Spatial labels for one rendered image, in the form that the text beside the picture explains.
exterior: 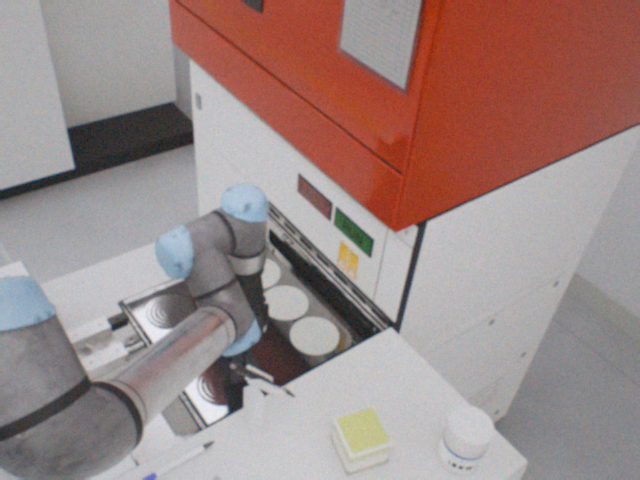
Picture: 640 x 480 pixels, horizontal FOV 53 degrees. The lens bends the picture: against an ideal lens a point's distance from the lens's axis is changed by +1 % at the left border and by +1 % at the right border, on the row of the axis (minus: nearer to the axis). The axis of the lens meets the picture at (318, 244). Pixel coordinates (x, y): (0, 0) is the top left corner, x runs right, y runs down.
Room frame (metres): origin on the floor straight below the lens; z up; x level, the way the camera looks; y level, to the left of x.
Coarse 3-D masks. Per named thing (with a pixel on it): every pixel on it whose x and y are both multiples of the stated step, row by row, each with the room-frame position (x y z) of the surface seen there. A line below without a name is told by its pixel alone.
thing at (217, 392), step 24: (168, 288) 0.95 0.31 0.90; (264, 288) 0.98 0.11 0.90; (144, 312) 0.87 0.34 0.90; (168, 312) 0.88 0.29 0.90; (192, 312) 0.89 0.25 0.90; (312, 312) 0.92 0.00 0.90; (264, 336) 0.84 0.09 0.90; (288, 336) 0.85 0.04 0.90; (216, 360) 0.77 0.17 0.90; (240, 360) 0.78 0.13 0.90; (264, 360) 0.78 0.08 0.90; (288, 360) 0.79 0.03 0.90; (312, 360) 0.79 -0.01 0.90; (192, 384) 0.71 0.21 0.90; (216, 384) 0.72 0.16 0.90; (240, 384) 0.72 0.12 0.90; (216, 408) 0.66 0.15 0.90; (240, 408) 0.67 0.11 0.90
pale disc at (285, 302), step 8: (272, 288) 0.98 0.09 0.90; (280, 288) 0.98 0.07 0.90; (288, 288) 0.98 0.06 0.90; (296, 288) 0.99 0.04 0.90; (272, 296) 0.96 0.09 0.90; (280, 296) 0.96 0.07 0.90; (288, 296) 0.96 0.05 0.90; (296, 296) 0.96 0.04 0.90; (304, 296) 0.97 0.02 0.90; (272, 304) 0.93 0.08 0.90; (280, 304) 0.93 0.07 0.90; (288, 304) 0.94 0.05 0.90; (296, 304) 0.94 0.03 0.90; (304, 304) 0.94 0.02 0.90; (272, 312) 0.91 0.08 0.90; (280, 312) 0.91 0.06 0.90; (288, 312) 0.91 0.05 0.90; (296, 312) 0.92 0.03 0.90; (304, 312) 0.92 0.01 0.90
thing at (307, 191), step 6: (300, 180) 1.10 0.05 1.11; (300, 186) 1.09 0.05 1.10; (306, 186) 1.08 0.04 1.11; (300, 192) 1.09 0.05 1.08; (306, 192) 1.08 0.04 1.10; (312, 192) 1.06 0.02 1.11; (306, 198) 1.08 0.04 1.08; (312, 198) 1.06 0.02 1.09; (318, 198) 1.05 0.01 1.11; (324, 198) 1.03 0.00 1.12; (318, 204) 1.05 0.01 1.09; (324, 204) 1.03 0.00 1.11; (330, 204) 1.02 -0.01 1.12; (324, 210) 1.03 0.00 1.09
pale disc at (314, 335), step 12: (300, 324) 0.88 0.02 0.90; (312, 324) 0.89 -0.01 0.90; (324, 324) 0.89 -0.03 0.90; (300, 336) 0.85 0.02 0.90; (312, 336) 0.86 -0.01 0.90; (324, 336) 0.86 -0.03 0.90; (336, 336) 0.86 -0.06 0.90; (300, 348) 0.82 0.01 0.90; (312, 348) 0.82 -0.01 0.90; (324, 348) 0.83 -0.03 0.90
